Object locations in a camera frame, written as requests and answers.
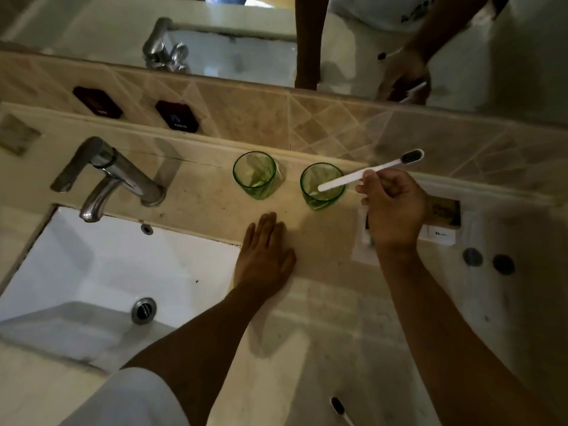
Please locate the person's left hand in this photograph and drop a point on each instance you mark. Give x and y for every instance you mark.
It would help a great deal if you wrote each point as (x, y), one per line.
(264, 261)

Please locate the person's right hand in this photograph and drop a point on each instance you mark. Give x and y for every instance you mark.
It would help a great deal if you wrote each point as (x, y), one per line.
(395, 212)

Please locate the clear packet with black label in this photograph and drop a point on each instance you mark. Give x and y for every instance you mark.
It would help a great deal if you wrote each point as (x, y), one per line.
(361, 248)

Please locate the brown soap box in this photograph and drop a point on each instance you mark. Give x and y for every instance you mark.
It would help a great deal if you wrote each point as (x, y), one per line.
(443, 212)

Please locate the white hotel box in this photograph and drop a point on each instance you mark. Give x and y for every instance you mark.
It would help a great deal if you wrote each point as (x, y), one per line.
(441, 235)

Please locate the white toothbrush black bristles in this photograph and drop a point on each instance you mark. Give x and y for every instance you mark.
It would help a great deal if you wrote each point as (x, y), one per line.
(338, 405)
(355, 176)

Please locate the green glass cup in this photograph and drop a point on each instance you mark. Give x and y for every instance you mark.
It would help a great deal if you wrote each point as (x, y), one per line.
(323, 199)
(254, 175)

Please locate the clear packet with round sticker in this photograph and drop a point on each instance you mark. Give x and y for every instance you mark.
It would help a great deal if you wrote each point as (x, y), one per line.
(472, 257)
(503, 264)

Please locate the white sink basin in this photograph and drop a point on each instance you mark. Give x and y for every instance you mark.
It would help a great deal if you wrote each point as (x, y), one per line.
(88, 270)

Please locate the person's left forearm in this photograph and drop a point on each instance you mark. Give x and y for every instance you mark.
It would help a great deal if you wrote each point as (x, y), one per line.
(199, 350)

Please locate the person's right forearm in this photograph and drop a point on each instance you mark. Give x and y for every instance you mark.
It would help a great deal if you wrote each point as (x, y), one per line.
(452, 341)

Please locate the person's white shirt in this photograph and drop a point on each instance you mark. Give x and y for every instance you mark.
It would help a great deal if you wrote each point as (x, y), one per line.
(128, 399)

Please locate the chrome faucet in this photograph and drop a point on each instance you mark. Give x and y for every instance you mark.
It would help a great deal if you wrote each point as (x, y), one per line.
(120, 173)

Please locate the black wall switch blue mark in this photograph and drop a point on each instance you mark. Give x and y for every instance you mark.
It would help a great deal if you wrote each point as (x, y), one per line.
(177, 116)

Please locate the wall mirror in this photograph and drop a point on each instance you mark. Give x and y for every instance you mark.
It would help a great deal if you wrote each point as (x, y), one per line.
(244, 39)

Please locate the black wall switch red mark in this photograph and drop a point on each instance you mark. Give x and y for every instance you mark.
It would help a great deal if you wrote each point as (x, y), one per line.
(97, 102)

